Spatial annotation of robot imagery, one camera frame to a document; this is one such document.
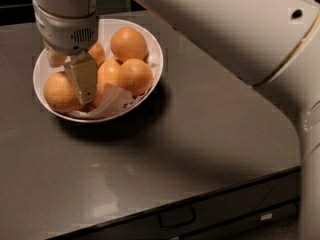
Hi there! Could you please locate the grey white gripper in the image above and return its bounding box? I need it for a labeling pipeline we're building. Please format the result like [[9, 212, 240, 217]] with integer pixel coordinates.
[[33, 0, 98, 105]]

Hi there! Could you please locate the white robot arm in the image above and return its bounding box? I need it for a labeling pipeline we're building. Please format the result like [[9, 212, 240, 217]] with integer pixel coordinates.
[[33, 0, 320, 240]]

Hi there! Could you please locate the lower partly hidden orange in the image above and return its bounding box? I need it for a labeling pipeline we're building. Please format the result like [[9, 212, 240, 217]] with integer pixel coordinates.
[[83, 85, 104, 112]]

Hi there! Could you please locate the white bowl with oranges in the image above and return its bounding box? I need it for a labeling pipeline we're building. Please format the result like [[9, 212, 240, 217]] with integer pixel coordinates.
[[33, 19, 163, 123]]

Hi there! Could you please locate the white paper liner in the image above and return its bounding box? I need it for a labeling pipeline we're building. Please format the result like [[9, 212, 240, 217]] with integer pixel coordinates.
[[70, 39, 163, 121]]

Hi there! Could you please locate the dark upper drawer front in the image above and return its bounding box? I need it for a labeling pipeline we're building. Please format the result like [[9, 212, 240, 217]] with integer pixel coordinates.
[[49, 166, 301, 240]]

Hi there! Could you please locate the dark drawer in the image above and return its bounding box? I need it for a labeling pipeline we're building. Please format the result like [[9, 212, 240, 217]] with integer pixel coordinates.
[[49, 166, 301, 240], [179, 198, 300, 240]]

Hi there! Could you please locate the dark lower drawer front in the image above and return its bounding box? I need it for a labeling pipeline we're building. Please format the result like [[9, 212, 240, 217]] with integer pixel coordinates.
[[179, 198, 300, 240]]

